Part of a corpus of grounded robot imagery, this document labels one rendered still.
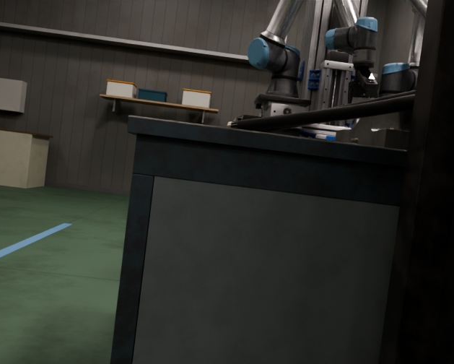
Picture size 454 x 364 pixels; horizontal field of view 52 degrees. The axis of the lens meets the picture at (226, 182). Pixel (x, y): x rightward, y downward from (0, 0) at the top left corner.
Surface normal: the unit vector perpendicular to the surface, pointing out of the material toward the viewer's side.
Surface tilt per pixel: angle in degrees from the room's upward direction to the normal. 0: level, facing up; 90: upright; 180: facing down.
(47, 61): 90
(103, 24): 90
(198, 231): 90
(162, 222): 90
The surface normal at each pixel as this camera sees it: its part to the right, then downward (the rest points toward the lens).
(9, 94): 0.05, 0.04
